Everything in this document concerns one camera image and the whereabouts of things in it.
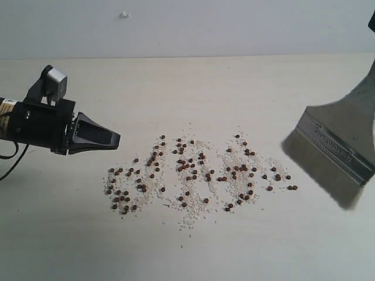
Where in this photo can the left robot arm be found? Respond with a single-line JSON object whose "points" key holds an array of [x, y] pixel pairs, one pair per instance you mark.
{"points": [[6, 120]]}

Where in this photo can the small white wall hook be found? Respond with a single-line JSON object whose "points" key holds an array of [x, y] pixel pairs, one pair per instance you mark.
{"points": [[124, 15]]}

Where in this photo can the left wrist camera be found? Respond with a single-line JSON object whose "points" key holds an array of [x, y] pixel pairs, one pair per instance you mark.
{"points": [[54, 84]]}

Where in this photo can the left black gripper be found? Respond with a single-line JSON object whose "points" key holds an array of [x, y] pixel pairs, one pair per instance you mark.
{"points": [[47, 126]]}

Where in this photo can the scattered rice and brown pellets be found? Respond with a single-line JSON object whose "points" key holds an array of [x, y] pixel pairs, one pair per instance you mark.
{"points": [[232, 192]]}

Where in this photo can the white wooden paint brush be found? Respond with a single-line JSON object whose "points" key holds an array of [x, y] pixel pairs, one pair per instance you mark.
{"points": [[334, 143]]}

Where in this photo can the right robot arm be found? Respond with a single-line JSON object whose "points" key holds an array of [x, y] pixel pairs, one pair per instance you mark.
{"points": [[371, 23]]}

